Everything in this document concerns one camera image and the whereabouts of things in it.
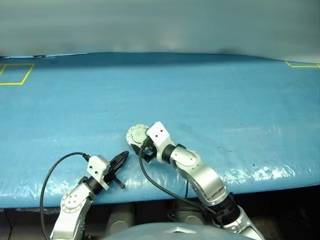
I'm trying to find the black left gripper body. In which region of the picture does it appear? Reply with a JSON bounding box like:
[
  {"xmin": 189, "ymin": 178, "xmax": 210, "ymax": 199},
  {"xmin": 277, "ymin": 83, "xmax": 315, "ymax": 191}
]
[{"xmin": 103, "ymin": 162, "xmax": 126, "ymax": 190}]

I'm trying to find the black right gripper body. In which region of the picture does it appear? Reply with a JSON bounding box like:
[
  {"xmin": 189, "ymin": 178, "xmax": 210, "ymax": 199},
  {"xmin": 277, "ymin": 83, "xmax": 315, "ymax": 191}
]
[{"xmin": 141, "ymin": 139, "xmax": 159, "ymax": 165}]

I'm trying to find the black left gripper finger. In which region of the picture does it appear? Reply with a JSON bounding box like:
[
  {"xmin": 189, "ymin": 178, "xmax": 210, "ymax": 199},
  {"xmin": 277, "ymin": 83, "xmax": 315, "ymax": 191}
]
[
  {"xmin": 110, "ymin": 150, "xmax": 130, "ymax": 167},
  {"xmin": 112, "ymin": 156, "xmax": 129, "ymax": 175}
]

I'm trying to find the grey rounded cylinder shape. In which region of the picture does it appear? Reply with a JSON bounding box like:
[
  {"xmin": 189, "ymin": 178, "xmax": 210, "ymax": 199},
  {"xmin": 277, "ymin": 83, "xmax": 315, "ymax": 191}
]
[
  {"xmin": 105, "ymin": 203, "xmax": 136, "ymax": 235},
  {"xmin": 172, "ymin": 199, "xmax": 206, "ymax": 225}
]

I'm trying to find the blue plastic table cover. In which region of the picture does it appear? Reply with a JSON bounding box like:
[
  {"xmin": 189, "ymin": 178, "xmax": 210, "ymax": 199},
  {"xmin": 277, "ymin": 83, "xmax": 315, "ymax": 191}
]
[{"xmin": 0, "ymin": 51, "xmax": 320, "ymax": 209}]

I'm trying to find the silver robot chest dome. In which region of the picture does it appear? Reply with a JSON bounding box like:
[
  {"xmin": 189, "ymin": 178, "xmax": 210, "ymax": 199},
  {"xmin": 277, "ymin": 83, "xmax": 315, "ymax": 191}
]
[{"xmin": 99, "ymin": 221, "xmax": 251, "ymax": 240}]

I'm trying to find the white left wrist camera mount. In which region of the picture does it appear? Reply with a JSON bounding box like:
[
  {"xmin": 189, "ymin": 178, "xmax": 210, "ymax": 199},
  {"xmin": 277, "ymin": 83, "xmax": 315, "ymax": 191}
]
[{"xmin": 86, "ymin": 154, "xmax": 111, "ymax": 191}]

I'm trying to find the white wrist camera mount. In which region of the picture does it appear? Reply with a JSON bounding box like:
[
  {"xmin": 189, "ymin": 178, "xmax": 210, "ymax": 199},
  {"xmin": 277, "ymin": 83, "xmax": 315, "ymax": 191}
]
[
  {"xmin": 86, "ymin": 154, "xmax": 111, "ymax": 191},
  {"xmin": 146, "ymin": 121, "xmax": 173, "ymax": 154}
]

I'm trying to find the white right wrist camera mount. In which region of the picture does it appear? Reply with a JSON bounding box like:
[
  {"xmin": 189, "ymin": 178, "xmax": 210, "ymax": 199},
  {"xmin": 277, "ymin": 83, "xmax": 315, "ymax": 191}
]
[{"xmin": 146, "ymin": 121, "xmax": 173, "ymax": 154}]

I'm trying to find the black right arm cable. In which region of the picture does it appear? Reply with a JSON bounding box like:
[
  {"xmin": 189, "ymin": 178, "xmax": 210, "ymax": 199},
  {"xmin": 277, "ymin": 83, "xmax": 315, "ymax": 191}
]
[{"xmin": 138, "ymin": 146, "xmax": 226, "ymax": 229}]

